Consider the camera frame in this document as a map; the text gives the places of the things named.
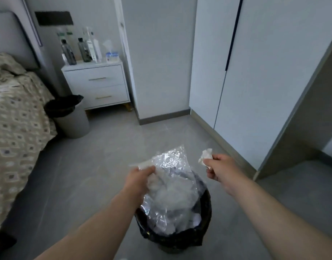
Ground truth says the person's left hand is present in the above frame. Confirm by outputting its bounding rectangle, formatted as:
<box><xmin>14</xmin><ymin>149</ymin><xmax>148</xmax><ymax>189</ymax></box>
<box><xmin>124</xmin><ymin>166</ymin><xmax>156</xmax><ymax>204</ymax></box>

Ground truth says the white crumpled waste paper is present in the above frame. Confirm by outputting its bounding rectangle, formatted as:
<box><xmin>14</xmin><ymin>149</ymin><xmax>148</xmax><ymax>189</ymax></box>
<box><xmin>155</xmin><ymin>208</ymin><xmax>202</xmax><ymax>236</ymax></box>

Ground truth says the white tissue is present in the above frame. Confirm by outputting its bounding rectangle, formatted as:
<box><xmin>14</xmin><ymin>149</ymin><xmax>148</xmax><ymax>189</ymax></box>
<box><xmin>198</xmin><ymin>148</ymin><xmax>214</xmax><ymax>170</ymax></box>

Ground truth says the bed with patterned beige bedspread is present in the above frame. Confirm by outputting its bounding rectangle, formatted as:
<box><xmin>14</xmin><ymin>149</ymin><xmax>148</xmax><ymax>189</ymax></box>
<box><xmin>0</xmin><ymin>52</ymin><xmax>58</xmax><ymax>234</ymax></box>

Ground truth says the grey desk side panel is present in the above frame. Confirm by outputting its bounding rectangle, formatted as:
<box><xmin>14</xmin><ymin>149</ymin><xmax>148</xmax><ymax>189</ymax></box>
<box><xmin>253</xmin><ymin>31</ymin><xmax>332</xmax><ymax>182</ymax></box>

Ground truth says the person's right forearm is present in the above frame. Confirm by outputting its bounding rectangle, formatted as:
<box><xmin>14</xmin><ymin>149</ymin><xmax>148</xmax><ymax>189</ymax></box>
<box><xmin>228</xmin><ymin>174</ymin><xmax>332</xmax><ymax>260</ymax></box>

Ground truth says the white wardrobe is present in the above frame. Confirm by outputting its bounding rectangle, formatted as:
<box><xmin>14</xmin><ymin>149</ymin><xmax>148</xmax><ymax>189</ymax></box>
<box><xmin>189</xmin><ymin>0</ymin><xmax>332</xmax><ymax>171</ymax></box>

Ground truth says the person's left forearm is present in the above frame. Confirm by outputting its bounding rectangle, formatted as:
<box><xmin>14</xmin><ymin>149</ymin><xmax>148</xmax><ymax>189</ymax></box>
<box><xmin>33</xmin><ymin>195</ymin><xmax>145</xmax><ymax>260</ymax></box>

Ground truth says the dark grey plastic bottle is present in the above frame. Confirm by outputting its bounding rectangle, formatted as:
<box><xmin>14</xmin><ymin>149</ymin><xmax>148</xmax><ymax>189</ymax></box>
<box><xmin>61</xmin><ymin>39</ymin><xmax>77</xmax><ymax>66</ymax></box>
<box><xmin>78</xmin><ymin>38</ymin><xmax>92</xmax><ymax>63</ymax></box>

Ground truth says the tissue box with white tissue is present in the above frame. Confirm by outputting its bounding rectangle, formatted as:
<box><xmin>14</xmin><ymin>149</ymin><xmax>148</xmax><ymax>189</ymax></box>
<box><xmin>102</xmin><ymin>40</ymin><xmax>121</xmax><ymax>63</ymax></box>

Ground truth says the trash bin with black liner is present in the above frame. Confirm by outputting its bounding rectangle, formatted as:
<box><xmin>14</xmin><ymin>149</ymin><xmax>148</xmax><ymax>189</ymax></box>
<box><xmin>135</xmin><ymin>170</ymin><xmax>212</xmax><ymax>254</ymax></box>

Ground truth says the grey trash bin black liner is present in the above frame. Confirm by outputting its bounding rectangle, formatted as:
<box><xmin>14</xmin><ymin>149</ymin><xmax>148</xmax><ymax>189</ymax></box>
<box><xmin>44</xmin><ymin>95</ymin><xmax>90</xmax><ymax>139</ymax></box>

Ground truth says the dark long wardrobe handle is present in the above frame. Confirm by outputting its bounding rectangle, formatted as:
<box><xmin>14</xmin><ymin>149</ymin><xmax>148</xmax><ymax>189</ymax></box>
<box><xmin>225</xmin><ymin>0</ymin><xmax>244</xmax><ymax>71</ymax></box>

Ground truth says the clear crinkled plastic bag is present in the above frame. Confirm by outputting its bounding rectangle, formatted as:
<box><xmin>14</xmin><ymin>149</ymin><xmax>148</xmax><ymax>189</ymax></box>
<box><xmin>129</xmin><ymin>145</ymin><xmax>202</xmax><ymax>234</ymax></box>

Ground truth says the person's right hand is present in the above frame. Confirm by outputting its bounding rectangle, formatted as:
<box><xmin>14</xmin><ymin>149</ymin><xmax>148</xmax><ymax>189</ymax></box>
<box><xmin>206</xmin><ymin>154</ymin><xmax>246</xmax><ymax>196</ymax></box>

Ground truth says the white tube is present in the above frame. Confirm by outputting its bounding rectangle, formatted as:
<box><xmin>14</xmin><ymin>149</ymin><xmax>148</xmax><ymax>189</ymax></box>
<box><xmin>93</xmin><ymin>38</ymin><xmax>103</xmax><ymax>63</ymax></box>

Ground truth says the white pump bottle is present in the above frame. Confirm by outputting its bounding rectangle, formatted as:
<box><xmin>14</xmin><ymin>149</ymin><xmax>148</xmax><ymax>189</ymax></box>
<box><xmin>85</xmin><ymin>27</ymin><xmax>98</xmax><ymax>62</ymax></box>

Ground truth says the black wall switch panel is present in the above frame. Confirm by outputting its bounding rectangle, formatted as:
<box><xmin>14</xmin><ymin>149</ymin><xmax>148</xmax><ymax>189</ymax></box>
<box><xmin>34</xmin><ymin>11</ymin><xmax>74</xmax><ymax>26</ymax></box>

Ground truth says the grey padded headboard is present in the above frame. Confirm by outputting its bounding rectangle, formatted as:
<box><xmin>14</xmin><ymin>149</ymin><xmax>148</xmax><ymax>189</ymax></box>
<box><xmin>0</xmin><ymin>11</ymin><xmax>41</xmax><ymax>70</ymax></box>

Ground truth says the white two-drawer nightstand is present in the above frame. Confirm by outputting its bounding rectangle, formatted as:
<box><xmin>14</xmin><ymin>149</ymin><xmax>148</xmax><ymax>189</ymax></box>
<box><xmin>61</xmin><ymin>59</ymin><xmax>130</xmax><ymax>111</ymax></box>

